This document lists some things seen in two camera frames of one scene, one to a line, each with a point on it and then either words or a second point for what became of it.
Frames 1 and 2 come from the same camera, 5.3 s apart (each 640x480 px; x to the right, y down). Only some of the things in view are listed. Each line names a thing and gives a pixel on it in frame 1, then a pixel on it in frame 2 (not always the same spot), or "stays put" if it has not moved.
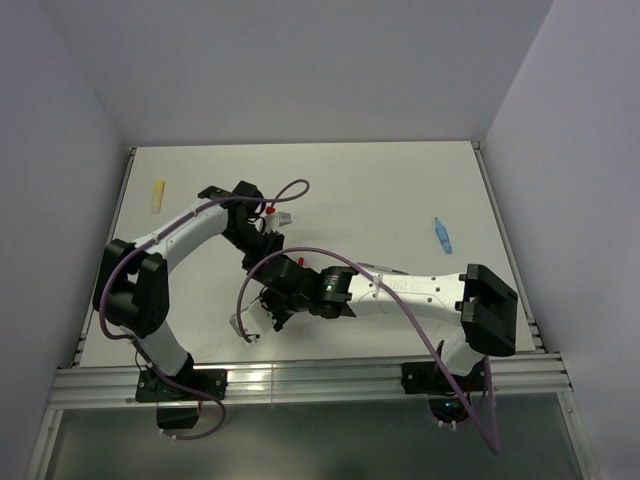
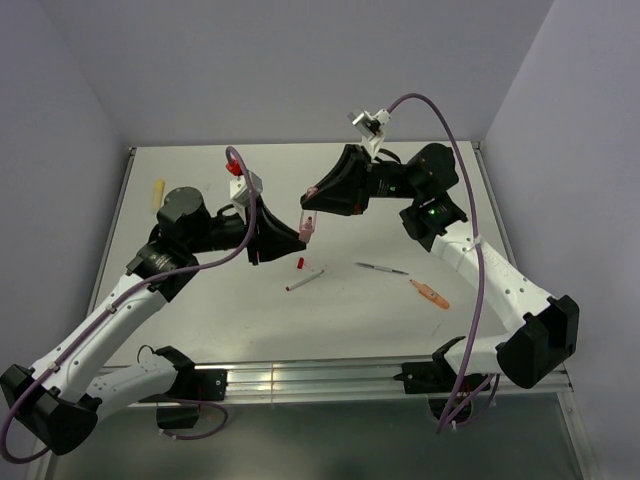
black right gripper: [267, 300] -> [346, 189]
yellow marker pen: [158, 191] stays put
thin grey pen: [383, 268] stays put
